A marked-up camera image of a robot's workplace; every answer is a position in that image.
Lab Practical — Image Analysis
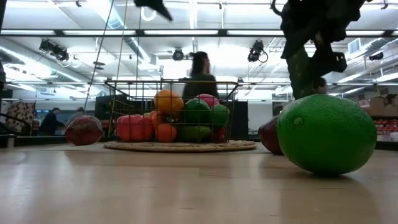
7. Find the orange bell pepper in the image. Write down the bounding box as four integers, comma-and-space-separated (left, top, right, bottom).
116, 114, 155, 142

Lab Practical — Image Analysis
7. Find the small green lime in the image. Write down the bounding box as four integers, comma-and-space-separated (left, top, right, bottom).
210, 104, 231, 128

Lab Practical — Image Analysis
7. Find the person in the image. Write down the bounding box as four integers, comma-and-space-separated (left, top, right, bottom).
39, 107, 67, 136
182, 51, 220, 100
67, 106, 87, 125
312, 77, 328, 95

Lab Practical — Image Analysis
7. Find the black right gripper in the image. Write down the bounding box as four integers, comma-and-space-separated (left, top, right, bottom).
280, 0, 367, 79

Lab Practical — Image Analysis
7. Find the cardboard box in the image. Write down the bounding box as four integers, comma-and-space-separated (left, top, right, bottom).
357, 93, 398, 118

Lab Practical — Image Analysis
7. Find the round woven wicker mat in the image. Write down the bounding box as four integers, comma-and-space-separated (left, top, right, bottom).
103, 139, 258, 153

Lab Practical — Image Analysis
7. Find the green avocado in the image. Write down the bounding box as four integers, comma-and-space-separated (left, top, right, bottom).
183, 98, 211, 125

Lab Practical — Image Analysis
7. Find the dark purple bell pepper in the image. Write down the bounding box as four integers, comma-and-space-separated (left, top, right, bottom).
257, 115, 284, 156

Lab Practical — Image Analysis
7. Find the black ceiling camera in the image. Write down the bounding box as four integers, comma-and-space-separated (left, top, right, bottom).
247, 39, 269, 63

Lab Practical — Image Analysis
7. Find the green cactus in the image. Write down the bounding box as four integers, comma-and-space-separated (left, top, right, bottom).
285, 46, 315, 101

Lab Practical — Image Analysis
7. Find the red grape bunch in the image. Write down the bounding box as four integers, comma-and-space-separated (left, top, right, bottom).
213, 126, 228, 144

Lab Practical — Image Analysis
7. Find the dark red apple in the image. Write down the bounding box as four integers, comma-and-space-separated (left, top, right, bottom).
64, 114, 104, 146

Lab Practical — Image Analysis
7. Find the large green lime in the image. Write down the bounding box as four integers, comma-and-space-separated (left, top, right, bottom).
275, 94, 378, 175

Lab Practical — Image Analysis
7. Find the round black ceiling lamp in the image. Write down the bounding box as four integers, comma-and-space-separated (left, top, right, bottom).
172, 48, 185, 62

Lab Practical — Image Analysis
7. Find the yellow mango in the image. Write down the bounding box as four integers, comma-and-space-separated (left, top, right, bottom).
154, 89, 185, 119

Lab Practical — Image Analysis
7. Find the white hanging ring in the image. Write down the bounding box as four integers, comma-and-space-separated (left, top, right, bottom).
140, 6, 156, 22

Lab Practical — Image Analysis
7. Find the shelf with red items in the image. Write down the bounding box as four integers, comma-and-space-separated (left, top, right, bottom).
374, 117, 398, 143

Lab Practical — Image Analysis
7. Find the patterned armchair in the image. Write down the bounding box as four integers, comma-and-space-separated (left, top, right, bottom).
5, 101, 35, 134

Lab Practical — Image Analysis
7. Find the orange tangerine cluster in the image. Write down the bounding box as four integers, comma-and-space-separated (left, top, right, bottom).
148, 110, 178, 144

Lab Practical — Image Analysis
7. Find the black hanging cable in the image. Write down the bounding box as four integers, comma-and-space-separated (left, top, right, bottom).
83, 0, 114, 101

